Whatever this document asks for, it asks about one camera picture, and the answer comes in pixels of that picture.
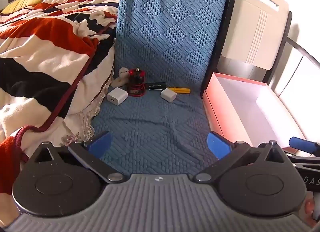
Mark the curved metal rail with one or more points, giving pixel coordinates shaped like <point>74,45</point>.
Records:
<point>303,47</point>

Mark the person's right hand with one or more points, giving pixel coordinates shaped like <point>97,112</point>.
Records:
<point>310,209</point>

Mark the blue textured mat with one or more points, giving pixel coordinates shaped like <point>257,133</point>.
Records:
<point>165,34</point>

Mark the white charger cube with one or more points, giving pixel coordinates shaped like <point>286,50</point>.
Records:
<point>168,95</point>
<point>117,95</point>

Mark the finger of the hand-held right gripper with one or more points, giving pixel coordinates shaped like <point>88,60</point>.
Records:
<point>300,144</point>

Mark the yellow screwdriver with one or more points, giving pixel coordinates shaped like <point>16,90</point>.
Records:
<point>178,90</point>

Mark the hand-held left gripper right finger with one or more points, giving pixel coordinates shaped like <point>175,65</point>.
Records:
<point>218,145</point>

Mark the yellow pillow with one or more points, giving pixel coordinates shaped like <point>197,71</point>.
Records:
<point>27,1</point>

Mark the cream lace bedsheet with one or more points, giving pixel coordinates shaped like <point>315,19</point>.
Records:
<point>100,84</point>

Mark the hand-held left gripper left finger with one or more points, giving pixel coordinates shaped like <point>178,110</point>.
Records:
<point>100,144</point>

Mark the pink cardboard box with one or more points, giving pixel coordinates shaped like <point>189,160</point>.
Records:
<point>250,107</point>

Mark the black frame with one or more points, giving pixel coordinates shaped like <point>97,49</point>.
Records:
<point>220,47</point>

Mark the red and black toy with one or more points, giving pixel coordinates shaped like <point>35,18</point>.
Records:
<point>136,84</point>

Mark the white plush toy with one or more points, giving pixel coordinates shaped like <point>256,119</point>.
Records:
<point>121,77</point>

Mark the black rectangular stick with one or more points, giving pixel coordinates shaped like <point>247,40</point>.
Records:
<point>155,86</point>

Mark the red white black striped blanket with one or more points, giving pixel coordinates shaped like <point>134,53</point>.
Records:
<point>42,54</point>

